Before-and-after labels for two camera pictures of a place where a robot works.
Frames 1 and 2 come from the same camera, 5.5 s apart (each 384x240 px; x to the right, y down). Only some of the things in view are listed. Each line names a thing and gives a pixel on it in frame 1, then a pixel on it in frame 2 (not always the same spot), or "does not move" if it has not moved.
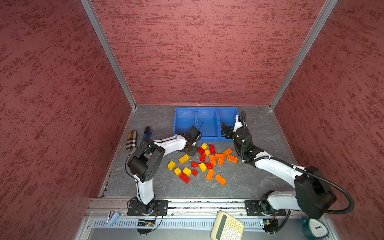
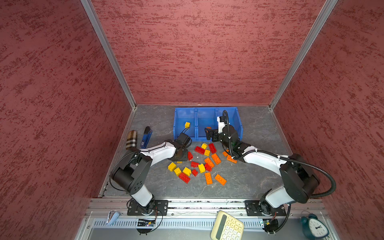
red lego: x=209 y=165 -> x=190 y=156
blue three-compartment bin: x=209 y=120 does not move
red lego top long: x=212 y=149 does not move
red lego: x=201 y=150 does not move
